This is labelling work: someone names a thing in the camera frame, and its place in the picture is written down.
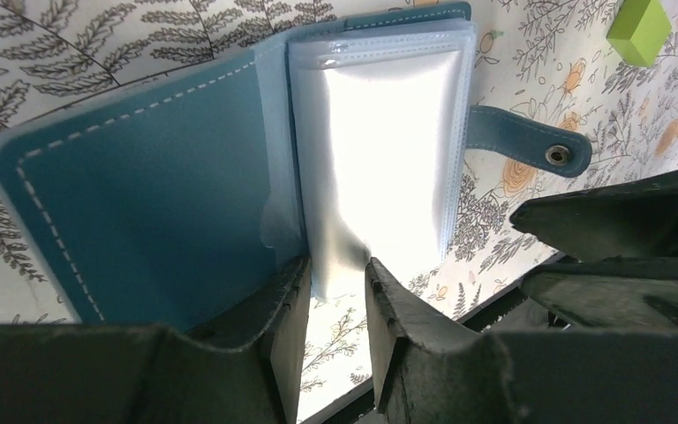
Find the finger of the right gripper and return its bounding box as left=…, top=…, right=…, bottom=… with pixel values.
left=520, top=257, right=678, bottom=329
left=509, top=170, right=678, bottom=261

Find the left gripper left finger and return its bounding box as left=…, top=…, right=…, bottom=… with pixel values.
left=0, top=257, right=311, bottom=423

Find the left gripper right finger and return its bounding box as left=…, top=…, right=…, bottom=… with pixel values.
left=365, top=259, right=678, bottom=423

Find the blue card holder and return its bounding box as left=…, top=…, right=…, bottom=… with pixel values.
left=0, top=2, right=591, bottom=330

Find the floral table mat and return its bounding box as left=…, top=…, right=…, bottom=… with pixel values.
left=0, top=1, right=678, bottom=423

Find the lime green block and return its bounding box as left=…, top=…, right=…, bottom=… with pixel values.
left=606, top=0, right=672, bottom=67

